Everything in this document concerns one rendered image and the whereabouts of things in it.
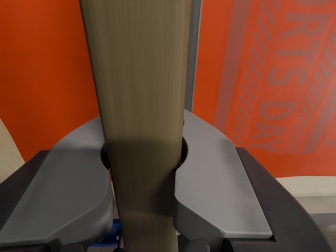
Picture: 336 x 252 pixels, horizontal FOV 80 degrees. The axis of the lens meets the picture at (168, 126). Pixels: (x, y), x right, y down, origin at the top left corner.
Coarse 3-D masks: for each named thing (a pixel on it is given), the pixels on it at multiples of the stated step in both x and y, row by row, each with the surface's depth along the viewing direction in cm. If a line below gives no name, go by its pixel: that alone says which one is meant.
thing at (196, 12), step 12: (192, 0) 10; (192, 12) 11; (192, 24) 11; (192, 36) 11; (192, 48) 12; (192, 60) 12; (192, 72) 12; (192, 84) 13; (192, 96) 13; (192, 108) 14
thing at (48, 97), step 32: (0, 64) 23; (32, 64) 23; (64, 64) 24; (0, 96) 25; (32, 96) 25; (64, 96) 26; (32, 128) 28; (64, 128) 28; (288, 160) 33; (320, 160) 33
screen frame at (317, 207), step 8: (304, 200) 37; (312, 200) 37; (320, 200) 37; (328, 200) 37; (304, 208) 36; (312, 208) 36; (320, 208) 36; (328, 208) 36; (312, 216) 36; (320, 216) 36; (328, 216) 36; (320, 224) 37; (328, 224) 37
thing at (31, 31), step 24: (0, 0) 20; (24, 0) 20; (48, 0) 20; (72, 0) 20; (216, 0) 21; (0, 24) 21; (24, 24) 21; (48, 24) 21; (72, 24) 21; (216, 24) 22; (0, 48) 22; (24, 48) 22; (48, 48) 23; (72, 48) 23; (216, 48) 23
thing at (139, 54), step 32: (96, 0) 5; (128, 0) 5; (160, 0) 5; (96, 32) 5; (128, 32) 5; (160, 32) 5; (96, 64) 6; (128, 64) 6; (160, 64) 6; (96, 96) 7; (128, 96) 6; (160, 96) 6; (128, 128) 7; (160, 128) 7; (128, 160) 8; (160, 160) 8; (128, 192) 9; (160, 192) 9; (128, 224) 10; (160, 224) 10
